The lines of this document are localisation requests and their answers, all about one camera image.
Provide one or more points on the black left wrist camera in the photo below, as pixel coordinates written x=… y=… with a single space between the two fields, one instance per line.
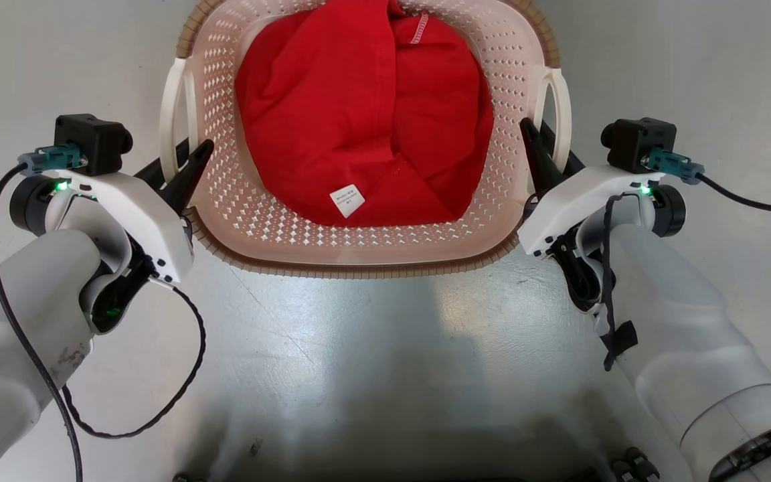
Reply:
x=91 y=140

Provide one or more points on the red garment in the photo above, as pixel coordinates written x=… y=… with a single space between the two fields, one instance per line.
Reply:
x=332 y=114

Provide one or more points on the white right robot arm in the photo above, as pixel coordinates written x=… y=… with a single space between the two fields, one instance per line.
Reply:
x=680 y=335

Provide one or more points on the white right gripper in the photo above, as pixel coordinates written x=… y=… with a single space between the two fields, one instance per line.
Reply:
x=579 y=201

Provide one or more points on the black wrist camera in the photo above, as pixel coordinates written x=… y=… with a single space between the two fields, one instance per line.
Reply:
x=91 y=140
x=636 y=140

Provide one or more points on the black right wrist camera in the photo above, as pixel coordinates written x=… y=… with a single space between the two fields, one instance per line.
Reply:
x=636 y=140

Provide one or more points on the white garment care tag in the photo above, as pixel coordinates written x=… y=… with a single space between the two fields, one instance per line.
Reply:
x=347 y=201

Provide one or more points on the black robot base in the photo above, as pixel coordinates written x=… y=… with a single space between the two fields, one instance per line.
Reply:
x=633 y=465

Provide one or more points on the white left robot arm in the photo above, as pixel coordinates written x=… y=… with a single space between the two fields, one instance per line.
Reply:
x=17 y=301

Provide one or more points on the beige perforated laundry basket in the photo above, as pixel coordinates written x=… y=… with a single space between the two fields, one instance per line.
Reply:
x=278 y=234

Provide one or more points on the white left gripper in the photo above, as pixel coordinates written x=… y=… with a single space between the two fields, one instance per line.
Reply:
x=151 y=221

